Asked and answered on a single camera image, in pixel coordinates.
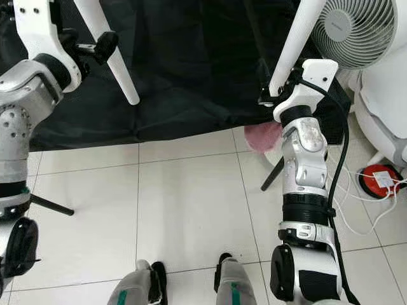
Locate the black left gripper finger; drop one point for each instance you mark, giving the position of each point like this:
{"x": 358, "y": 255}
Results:
{"x": 107, "y": 46}

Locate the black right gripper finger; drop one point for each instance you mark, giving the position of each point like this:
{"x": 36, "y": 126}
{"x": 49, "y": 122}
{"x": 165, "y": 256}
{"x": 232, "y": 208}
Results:
{"x": 263, "y": 75}

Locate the white plastic table leg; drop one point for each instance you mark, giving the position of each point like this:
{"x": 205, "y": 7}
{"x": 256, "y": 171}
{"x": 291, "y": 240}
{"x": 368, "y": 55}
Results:
{"x": 114, "y": 57}
{"x": 292, "y": 44}

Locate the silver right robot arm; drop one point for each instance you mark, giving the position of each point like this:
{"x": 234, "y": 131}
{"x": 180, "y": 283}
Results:
{"x": 305, "y": 190}

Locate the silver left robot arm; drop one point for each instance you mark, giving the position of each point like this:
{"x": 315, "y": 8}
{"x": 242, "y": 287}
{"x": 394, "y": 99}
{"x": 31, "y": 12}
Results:
{"x": 16, "y": 127}

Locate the black fabric table cover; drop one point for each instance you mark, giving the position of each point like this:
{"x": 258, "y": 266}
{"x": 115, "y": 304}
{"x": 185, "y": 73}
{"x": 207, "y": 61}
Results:
{"x": 197, "y": 76}

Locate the black metal table leg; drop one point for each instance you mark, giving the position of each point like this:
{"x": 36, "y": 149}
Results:
{"x": 273, "y": 175}
{"x": 51, "y": 204}

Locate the white domed appliance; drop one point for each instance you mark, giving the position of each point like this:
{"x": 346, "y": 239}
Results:
{"x": 385, "y": 121}

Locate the red round device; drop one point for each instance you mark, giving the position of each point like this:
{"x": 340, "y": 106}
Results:
{"x": 381, "y": 180}

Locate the grey robot right leg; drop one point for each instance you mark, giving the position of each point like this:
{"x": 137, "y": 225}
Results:
{"x": 235, "y": 281}

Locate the grey robot leg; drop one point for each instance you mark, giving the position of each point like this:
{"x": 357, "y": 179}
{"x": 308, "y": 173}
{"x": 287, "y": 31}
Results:
{"x": 137, "y": 284}
{"x": 235, "y": 281}

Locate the grey robot left leg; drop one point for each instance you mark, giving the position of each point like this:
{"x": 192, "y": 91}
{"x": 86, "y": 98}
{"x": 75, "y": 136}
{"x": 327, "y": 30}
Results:
{"x": 137, "y": 284}

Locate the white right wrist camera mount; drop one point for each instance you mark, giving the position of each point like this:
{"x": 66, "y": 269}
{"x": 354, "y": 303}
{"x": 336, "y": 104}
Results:
{"x": 308, "y": 86}

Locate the white pedestal fan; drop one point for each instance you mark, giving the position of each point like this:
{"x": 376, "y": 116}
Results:
{"x": 356, "y": 28}

